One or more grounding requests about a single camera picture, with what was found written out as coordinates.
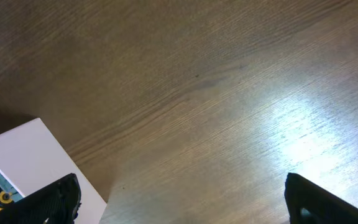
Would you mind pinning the pink cardboard box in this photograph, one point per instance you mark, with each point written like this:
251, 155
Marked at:
31, 158

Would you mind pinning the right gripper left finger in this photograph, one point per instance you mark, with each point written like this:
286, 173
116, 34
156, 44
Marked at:
56, 203

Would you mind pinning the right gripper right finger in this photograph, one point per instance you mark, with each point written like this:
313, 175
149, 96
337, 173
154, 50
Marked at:
309, 203

